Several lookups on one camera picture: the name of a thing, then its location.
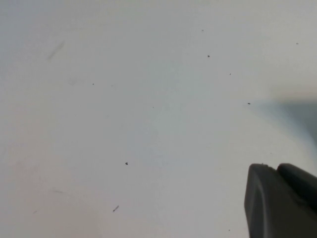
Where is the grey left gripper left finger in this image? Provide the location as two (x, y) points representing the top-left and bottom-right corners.
(244, 163), (317, 238)

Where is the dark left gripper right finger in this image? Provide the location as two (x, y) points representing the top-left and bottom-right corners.
(276, 163), (317, 212)

